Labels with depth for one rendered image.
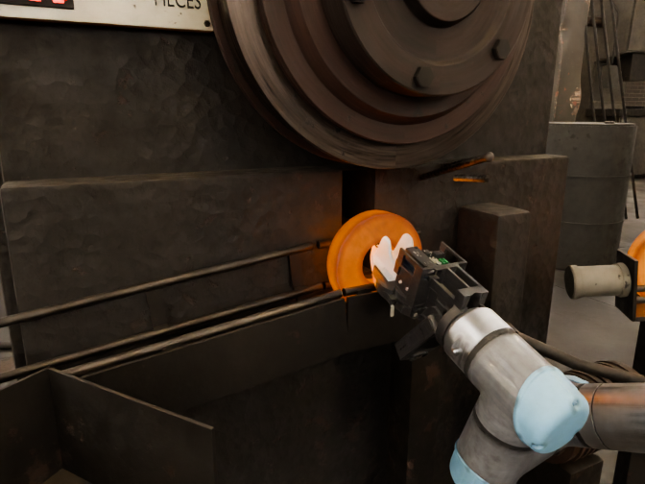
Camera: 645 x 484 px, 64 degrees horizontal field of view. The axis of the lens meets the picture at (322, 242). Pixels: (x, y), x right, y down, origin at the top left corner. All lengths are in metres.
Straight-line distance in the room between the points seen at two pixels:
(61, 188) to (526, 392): 0.57
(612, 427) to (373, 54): 0.49
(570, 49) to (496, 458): 4.56
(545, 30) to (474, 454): 0.80
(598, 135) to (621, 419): 2.79
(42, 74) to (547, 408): 0.68
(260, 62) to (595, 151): 2.88
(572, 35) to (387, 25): 4.43
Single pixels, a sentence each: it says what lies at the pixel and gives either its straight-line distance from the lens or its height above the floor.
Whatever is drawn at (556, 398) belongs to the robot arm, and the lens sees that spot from 0.56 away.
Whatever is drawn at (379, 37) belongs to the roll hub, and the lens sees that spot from 0.61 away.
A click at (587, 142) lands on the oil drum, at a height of 0.78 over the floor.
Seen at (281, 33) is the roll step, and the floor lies 1.04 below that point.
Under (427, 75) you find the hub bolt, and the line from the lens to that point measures 0.63.
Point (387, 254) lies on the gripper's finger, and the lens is 0.72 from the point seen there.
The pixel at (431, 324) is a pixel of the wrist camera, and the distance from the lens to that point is 0.66.
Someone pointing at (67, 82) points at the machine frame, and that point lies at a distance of 0.74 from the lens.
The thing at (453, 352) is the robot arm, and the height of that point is 0.70.
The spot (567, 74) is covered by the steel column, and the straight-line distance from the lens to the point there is 4.99.
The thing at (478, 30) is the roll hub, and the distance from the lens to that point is 0.71.
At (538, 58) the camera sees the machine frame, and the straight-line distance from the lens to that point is 1.12.
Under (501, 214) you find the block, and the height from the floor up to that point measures 0.80.
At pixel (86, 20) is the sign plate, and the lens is 0.73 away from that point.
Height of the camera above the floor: 0.96
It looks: 15 degrees down
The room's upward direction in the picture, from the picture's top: straight up
